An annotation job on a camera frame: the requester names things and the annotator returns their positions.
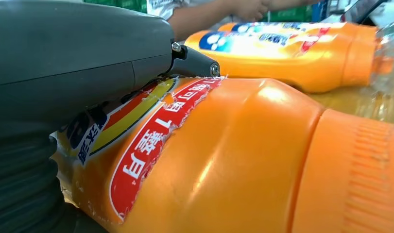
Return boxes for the person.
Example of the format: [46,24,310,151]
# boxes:
[147,0,323,42]

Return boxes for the green plastic crate stack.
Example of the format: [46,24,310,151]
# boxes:
[84,0,313,23]

